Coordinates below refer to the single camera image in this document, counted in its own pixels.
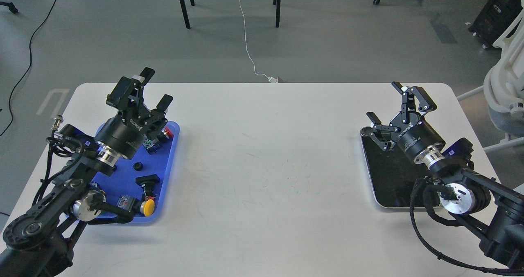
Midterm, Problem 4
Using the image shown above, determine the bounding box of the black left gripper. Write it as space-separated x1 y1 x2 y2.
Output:
94 68 173 159

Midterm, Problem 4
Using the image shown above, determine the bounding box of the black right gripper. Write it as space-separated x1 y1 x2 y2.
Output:
366 82 445 163

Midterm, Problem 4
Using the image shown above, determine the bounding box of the red push button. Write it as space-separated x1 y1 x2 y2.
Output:
157 126 174 143

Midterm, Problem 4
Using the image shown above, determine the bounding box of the grey switch contact block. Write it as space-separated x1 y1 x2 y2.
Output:
116 195 139 213

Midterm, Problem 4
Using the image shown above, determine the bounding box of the black equipment case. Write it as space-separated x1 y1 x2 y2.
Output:
468 0 522 49

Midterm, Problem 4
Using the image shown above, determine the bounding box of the silver metal tray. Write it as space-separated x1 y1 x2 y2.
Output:
360 127 430 208

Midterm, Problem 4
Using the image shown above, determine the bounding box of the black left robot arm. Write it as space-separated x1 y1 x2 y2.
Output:
1 68 173 277

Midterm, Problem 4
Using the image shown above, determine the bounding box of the blue plastic tray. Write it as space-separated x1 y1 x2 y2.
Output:
67 122 180 224

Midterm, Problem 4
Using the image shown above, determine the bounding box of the black cable on floor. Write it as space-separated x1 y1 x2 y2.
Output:
0 0 95 137

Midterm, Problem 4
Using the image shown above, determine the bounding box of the small black gear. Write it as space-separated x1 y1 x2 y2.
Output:
133 162 144 171

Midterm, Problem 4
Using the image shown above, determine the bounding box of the dark blue switch block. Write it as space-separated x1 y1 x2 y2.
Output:
142 138 161 154

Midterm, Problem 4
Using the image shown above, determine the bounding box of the black push button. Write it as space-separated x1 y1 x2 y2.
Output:
135 174 160 197

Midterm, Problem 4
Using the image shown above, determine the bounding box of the white cable on floor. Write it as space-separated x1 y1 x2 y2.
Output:
236 0 279 83

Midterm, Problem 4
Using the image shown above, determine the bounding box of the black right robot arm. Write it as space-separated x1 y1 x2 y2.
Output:
367 82 523 276

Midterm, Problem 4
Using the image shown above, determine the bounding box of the yellow push button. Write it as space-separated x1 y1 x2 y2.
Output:
139 196 156 217

